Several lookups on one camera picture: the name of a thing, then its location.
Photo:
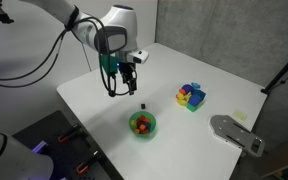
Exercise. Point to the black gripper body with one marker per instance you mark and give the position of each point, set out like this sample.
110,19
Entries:
126,71

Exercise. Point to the small yellow block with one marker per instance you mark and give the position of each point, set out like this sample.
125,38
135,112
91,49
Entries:
133,124

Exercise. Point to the small black block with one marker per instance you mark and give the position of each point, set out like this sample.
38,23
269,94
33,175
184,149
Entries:
143,106

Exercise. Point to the green plastic bowl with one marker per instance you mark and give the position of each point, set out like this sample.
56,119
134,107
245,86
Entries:
153,127

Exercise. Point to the purple toy block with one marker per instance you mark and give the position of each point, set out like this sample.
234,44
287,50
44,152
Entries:
187,88

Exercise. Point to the green toy block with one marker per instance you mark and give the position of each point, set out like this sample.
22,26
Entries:
193,107

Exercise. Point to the orange cube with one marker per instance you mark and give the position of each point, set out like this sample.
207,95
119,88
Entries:
141,118
143,127
137,131

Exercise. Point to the red cube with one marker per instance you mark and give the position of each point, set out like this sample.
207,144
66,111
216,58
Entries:
148,120

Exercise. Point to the dark blue cube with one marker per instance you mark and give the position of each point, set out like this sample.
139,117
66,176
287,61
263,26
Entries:
146,124

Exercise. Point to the orange toy piece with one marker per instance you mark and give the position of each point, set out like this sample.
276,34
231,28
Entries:
182,91

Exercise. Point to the yellow toy pieces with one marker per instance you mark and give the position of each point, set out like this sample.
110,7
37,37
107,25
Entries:
182,99

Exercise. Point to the light blue toy piece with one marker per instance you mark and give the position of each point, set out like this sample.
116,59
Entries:
195,86

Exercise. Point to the large blue toy box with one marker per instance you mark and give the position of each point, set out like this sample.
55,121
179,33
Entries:
195,99

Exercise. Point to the orange black clamp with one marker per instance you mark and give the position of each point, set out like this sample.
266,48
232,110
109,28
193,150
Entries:
87,163
67,136

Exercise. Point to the black perforated base board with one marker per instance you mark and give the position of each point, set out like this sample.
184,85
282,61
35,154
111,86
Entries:
50,130

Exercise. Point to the gray metal mounting plate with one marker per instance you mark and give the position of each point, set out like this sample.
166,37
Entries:
230,131

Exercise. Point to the pale yellow sticky note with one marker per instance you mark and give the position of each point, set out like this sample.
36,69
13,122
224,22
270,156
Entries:
240,115

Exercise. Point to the black stand pole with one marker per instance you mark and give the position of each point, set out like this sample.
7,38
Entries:
284,71

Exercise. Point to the green gripper mount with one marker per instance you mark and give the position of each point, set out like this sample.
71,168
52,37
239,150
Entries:
109,64

